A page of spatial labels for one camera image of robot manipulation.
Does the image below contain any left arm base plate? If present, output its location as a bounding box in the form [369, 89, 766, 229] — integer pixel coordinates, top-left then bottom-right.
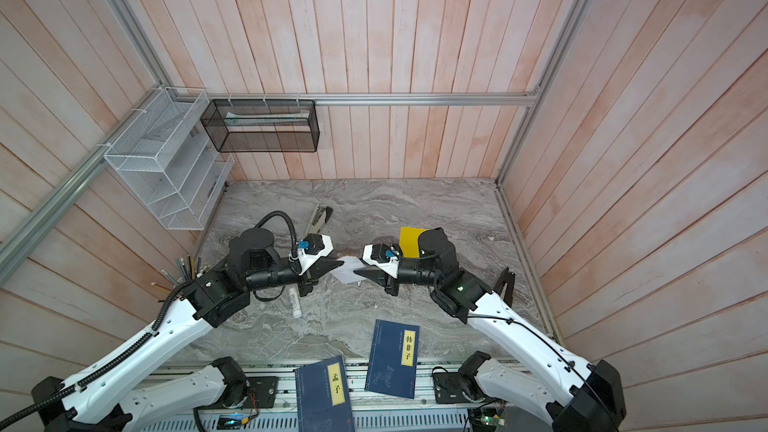
[216, 376, 278, 410]

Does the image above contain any yellow envelope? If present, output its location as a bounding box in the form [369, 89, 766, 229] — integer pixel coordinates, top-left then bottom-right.
[399, 227, 425, 259]

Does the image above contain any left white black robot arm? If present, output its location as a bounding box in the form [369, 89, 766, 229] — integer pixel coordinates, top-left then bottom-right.
[1, 211, 343, 431]

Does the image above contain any white wire mesh shelf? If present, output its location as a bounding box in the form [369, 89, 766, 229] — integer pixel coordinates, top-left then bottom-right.
[104, 87, 234, 231]

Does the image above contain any aluminium frame rail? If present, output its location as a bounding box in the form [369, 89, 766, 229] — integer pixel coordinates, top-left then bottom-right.
[206, 92, 538, 107]

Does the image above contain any red white letter card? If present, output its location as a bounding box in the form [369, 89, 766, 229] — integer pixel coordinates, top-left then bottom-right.
[331, 256, 365, 284]

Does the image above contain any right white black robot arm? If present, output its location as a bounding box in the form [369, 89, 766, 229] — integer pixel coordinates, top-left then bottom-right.
[356, 228, 627, 431]

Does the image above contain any pen holder with pencils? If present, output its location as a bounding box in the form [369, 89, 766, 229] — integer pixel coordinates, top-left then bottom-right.
[151, 255, 210, 293]

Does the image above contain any black mesh basket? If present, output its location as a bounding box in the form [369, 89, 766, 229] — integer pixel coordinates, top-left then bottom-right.
[201, 98, 320, 153]

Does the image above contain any blue book on rail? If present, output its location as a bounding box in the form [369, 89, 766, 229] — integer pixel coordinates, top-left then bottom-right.
[294, 356, 355, 432]

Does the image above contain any blue book on table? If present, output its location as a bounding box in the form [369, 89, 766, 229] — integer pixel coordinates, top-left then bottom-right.
[365, 319, 420, 399]

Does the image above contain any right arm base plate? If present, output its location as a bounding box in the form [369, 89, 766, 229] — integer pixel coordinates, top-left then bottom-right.
[431, 366, 484, 404]

